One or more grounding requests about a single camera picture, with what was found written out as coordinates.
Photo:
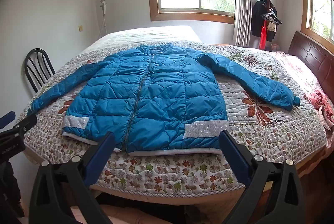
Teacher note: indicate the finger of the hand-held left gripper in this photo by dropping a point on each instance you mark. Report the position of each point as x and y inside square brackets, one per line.
[6, 119]
[27, 122]

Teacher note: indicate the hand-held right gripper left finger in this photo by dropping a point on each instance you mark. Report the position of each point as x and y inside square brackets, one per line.
[100, 158]

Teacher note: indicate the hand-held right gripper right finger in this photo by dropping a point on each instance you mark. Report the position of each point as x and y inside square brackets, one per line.
[234, 158]

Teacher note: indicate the blue quilted jacket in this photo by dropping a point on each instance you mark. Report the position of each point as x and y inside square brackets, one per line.
[156, 96]

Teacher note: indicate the black clothes hanger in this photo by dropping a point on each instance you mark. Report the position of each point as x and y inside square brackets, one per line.
[274, 18]

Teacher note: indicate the floral quilted bedspread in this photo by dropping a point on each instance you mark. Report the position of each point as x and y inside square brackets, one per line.
[261, 135]

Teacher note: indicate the dark cloth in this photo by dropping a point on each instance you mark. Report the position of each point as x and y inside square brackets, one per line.
[9, 187]

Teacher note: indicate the black metal chair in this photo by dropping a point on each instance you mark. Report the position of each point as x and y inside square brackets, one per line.
[39, 67]

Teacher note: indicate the pink floral cloth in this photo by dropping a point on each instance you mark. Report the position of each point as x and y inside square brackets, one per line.
[319, 106]

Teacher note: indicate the red hanging bag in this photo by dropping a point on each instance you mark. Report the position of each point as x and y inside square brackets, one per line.
[263, 36]

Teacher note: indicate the dark wooden headboard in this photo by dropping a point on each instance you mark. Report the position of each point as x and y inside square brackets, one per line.
[313, 57]

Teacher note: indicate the white quilted bed cover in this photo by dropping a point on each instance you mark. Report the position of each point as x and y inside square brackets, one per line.
[146, 33]

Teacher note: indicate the wooden framed side window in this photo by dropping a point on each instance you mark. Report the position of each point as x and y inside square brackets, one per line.
[318, 5]

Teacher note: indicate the yellowed wall socket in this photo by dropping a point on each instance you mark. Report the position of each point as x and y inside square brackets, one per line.
[81, 28]

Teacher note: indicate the white wall-mounted handset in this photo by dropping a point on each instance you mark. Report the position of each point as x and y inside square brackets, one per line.
[103, 6]

